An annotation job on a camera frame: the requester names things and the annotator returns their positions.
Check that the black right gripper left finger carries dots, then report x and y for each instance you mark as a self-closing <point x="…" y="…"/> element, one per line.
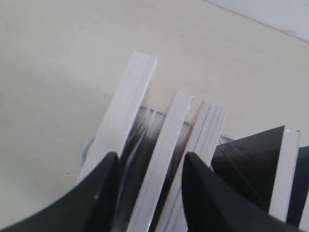
<point x="89" y="207"/>

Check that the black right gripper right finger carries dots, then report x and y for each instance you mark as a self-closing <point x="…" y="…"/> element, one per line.
<point x="211" y="205"/>

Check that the blue moon cover book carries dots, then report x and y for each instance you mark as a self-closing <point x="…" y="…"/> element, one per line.
<point x="282" y="188"/>

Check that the black spine book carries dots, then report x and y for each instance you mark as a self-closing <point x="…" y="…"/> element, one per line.
<point x="249" y="165"/>

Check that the red teal spine book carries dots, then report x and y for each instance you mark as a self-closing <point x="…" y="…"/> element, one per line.
<point x="204" y="137"/>

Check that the grey white spine book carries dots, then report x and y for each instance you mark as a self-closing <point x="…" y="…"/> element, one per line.
<point x="122" y="111"/>

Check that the dark red spine book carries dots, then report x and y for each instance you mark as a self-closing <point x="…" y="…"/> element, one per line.
<point x="154" y="179"/>

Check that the white wire book rack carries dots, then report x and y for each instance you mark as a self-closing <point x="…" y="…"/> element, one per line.
<point x="143" y="115"/>

